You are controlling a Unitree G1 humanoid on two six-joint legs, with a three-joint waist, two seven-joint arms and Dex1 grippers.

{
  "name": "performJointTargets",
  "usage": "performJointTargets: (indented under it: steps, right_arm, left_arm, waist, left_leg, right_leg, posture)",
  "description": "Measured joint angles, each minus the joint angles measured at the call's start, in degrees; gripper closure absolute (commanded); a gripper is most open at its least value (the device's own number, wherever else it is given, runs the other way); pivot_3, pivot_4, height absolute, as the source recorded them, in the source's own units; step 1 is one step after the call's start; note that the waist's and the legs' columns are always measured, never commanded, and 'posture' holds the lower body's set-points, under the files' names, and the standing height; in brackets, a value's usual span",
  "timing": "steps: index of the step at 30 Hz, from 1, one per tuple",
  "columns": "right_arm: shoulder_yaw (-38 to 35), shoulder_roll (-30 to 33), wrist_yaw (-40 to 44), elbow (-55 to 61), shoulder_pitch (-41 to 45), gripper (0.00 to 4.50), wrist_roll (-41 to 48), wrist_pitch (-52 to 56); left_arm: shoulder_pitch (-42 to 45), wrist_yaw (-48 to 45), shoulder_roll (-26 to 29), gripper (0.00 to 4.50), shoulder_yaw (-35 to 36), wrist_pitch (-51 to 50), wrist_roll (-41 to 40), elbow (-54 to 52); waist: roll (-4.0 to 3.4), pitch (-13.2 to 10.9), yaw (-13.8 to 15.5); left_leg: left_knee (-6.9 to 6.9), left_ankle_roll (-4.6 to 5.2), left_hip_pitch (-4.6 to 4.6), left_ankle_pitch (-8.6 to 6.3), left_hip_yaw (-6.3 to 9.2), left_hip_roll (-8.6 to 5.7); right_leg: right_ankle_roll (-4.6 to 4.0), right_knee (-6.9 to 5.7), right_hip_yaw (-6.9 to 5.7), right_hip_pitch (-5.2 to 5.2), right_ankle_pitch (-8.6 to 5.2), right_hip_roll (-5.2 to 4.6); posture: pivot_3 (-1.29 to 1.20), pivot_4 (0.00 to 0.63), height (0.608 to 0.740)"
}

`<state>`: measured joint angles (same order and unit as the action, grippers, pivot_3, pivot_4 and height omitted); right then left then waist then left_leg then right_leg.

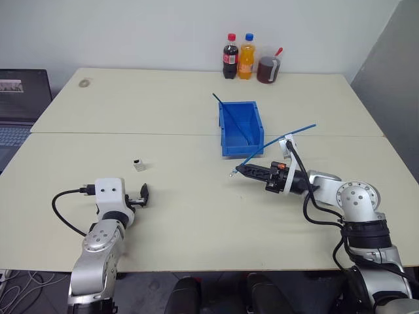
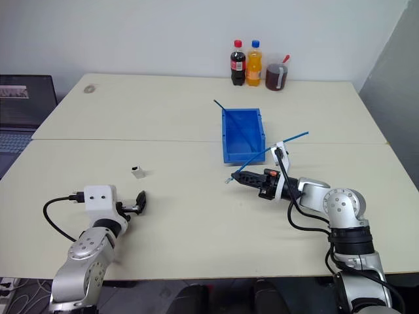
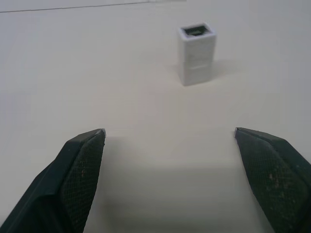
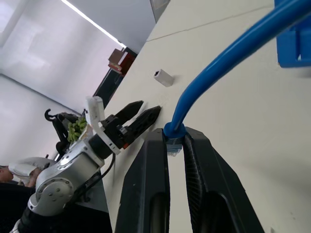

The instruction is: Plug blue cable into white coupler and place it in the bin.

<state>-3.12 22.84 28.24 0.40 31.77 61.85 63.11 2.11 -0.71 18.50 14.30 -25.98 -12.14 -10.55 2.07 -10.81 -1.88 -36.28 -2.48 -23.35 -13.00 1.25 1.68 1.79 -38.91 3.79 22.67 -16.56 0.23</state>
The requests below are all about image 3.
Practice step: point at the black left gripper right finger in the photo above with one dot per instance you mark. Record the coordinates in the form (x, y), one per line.
(274, 179)

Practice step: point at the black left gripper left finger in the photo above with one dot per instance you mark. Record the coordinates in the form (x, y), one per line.
(63, 184)

